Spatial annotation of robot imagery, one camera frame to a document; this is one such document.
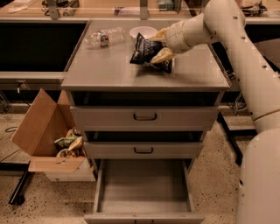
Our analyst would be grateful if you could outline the grey drawer cabinet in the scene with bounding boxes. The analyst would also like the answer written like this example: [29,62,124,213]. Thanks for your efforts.
[60,19,231,176]

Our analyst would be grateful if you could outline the top grey drawer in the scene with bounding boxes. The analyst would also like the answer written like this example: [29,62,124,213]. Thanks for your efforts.
[70,106,218,131]

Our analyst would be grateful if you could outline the clear plastic water bottle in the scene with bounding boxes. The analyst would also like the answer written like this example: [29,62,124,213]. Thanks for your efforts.
[85,26,126,49]

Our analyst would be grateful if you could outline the snack bags in box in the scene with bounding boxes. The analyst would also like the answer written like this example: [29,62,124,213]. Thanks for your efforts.
[53,127,86,158]

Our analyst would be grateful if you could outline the bottom grey open drawer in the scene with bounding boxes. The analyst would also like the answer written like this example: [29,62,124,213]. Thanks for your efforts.
[84,159,205,224]

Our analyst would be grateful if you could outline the middle grey drawer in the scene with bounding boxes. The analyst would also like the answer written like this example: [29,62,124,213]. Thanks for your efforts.
[84,142,203,159]

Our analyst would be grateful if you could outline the black table leg frame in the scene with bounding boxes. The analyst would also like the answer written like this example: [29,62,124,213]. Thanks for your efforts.
[217,112,257,165]

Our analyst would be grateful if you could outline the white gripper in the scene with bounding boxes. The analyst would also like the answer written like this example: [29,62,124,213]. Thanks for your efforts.
[149,20,193,64]

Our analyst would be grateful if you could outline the brown cardboard box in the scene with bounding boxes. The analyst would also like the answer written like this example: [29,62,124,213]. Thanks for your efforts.
[11,89,95,182]

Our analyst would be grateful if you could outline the blue chip bag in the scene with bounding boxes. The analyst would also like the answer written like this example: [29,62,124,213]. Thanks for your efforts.
[129,33,173,74]

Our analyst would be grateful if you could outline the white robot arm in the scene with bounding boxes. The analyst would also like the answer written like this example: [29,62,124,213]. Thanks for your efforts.
[151,0,280,224]

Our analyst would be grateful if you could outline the white bowl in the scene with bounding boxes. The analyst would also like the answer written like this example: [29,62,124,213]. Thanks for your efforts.
[129,26,158,39]

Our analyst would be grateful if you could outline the black left table foot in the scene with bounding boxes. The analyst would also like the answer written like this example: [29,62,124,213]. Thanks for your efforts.
[0,162,30,205]

